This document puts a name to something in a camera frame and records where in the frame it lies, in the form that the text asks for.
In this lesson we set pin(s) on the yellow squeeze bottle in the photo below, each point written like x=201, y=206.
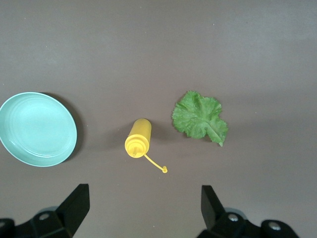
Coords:
x=140, y=134

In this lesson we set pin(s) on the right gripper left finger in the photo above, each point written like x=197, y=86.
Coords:
x=62, y=223

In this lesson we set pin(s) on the mint green plate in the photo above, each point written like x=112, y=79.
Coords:
x=37, y=129

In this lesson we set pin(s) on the green lettuce leaf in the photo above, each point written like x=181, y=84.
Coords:
x=198, y=116

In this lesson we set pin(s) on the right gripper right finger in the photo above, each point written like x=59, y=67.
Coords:
x=223, y=225

